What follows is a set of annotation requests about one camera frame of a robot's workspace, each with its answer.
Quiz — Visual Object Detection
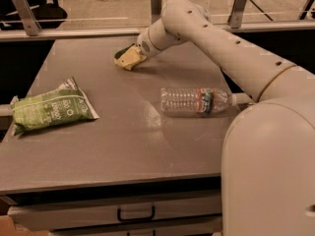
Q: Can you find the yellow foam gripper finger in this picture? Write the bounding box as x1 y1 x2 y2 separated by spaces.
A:
114 44 147 71

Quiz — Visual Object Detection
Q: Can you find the green and yellow sponge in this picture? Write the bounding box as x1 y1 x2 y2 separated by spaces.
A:
114 44 139 71

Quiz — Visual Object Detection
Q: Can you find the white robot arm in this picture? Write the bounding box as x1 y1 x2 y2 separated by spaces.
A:
114 0 315 236

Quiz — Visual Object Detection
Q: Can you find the green snack bag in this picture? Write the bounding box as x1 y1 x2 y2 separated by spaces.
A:
10 78 99 136

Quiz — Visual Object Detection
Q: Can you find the clear plastic water bottle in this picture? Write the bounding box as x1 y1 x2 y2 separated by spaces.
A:
160 88 236 116

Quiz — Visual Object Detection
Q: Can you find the black office chair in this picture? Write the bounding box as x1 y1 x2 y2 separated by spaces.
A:
0 0 67 30

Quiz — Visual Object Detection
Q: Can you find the lower grey drawer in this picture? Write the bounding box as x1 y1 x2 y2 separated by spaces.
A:
49 215 222 236

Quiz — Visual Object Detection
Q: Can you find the cardboard box corner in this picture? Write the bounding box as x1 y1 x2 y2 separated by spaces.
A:
0 215 49 236

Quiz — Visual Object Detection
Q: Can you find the middle metal railing bracket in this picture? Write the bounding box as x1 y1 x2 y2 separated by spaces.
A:
151 0 161 23

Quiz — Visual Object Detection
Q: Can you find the metal railing bracket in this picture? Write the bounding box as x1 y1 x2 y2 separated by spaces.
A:
12 0 41 36
227 0 247 29
151 0 161 23

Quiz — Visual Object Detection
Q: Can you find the left metal railing bracket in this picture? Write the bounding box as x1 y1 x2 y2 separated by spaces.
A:
12 0 41 36

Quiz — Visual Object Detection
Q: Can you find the right metal railing bracket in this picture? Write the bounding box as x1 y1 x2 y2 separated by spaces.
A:
227 0 247 29

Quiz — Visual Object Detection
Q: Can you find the grey drawer with black handle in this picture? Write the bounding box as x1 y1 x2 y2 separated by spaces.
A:
9 194 221 230

